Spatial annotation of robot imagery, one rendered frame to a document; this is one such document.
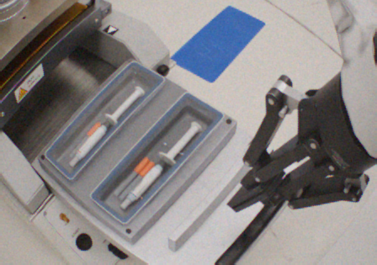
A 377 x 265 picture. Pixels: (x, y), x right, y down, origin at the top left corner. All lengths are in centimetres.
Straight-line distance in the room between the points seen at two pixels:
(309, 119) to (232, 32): 73
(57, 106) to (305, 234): 47
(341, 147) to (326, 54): 79
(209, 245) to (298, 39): 64
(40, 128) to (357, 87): 54
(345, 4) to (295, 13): 87
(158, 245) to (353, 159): 32
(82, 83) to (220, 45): 38
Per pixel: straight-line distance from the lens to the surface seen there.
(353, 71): 28
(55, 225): 68
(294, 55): 106
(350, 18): 30
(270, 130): 38
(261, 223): 54
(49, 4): 64
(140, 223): 56
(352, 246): 84
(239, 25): 109
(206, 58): 101
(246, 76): 99
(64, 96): 75
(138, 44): 71
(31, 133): 72
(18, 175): 62
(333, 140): 31
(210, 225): 58
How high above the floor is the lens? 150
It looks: 55 degrees down
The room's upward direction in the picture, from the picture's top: 3 degrees clockwise
